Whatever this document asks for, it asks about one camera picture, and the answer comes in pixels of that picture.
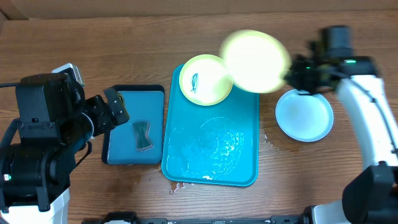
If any turquoise plastic tray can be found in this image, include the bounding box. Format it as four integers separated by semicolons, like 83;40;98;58
161;66;259;187

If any orange green scrub sponge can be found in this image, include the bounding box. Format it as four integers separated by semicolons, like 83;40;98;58
132;121;154;152

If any yellow plate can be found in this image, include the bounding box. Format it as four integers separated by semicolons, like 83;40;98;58
179;54;233;106
220;30;292;93

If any black bottom rail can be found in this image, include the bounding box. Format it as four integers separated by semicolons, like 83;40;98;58
82;212;312;224

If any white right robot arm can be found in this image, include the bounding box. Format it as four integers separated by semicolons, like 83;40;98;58
285;55;397;223

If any black water tray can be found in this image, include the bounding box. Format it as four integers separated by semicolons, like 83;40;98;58
101;85;165;165

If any white plate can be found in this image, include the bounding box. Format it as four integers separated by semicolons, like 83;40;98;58
275;90;334;142

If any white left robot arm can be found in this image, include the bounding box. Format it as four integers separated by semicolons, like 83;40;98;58
1;63;129;223

